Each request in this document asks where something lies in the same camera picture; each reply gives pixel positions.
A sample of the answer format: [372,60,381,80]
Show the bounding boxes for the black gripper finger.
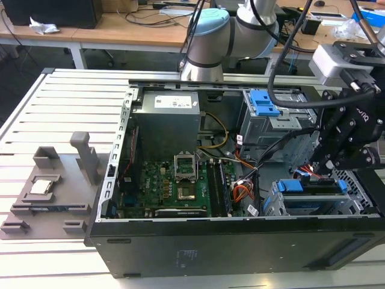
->
[324,107,379,179]
[311,89,347,178]

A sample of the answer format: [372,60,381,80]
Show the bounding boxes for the blue disk wire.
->
[292,167,312,182]

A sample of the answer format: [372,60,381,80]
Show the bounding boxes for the hard disk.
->
[276,179,347,216]

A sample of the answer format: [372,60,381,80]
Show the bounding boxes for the metal disk bay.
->
[260,177,374,216]

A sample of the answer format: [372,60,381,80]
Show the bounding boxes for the metal drive cage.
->
[239,89,323,160]

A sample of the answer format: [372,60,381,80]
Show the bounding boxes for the blue drive latch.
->
[249,89,279,117]

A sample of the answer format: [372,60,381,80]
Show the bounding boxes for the clear plastic bag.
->
[331,18,366,42]

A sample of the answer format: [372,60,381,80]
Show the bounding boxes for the small black box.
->
[301,16,322,36]

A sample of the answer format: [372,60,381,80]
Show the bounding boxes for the blue cardboard box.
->
[357,7,385,25]

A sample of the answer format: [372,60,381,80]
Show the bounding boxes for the metal socket cover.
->
[173,152,198,183]

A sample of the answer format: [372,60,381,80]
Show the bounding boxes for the CPU socket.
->
[176,184,198,202]

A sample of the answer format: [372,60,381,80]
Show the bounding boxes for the grey power supply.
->
[132,90,202,153]

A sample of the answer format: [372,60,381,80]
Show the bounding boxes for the black PC case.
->
[84,78,385,279]

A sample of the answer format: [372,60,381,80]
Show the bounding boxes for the black graphics card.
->
[154,207,209,219]

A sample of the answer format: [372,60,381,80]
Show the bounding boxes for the green motherboard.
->
[120,159,250,219]

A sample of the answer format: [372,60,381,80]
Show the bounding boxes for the wooden desk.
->
[0,0,385,73]

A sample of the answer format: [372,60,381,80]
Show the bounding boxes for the grey parts rack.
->
[0,131,108,240]

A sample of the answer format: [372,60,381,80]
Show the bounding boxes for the dark RAM stick with label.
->
[29,204,87,212]

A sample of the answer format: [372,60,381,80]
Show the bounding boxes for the silver CPU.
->
[29,179,54,195]

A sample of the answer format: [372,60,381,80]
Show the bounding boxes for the large black box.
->
[1,0,103,30]

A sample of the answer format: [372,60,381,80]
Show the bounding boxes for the crumpled white paper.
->
[28,16,60,35]

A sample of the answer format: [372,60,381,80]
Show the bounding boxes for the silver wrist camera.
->
[309,44,377,88]

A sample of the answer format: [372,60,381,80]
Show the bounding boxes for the black cable bundle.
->
[254,126,320,180]

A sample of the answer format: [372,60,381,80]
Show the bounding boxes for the blue hanging cable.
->
[288,45,299,73]

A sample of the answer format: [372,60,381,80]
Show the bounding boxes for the thick black camera cable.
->
[266,0,334,108]

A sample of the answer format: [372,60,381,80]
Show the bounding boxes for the yellow and black power cable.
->
[199,111,229,151]

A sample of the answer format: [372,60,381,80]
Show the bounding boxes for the orange wire bundle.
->
[230,179,256,203]

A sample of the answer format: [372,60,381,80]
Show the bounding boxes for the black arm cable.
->
[177,0,208,70]

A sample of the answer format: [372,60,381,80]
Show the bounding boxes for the black desk cables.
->
[124,8,194,30]

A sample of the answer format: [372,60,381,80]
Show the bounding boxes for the thin red wire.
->
[125,126,140,182]

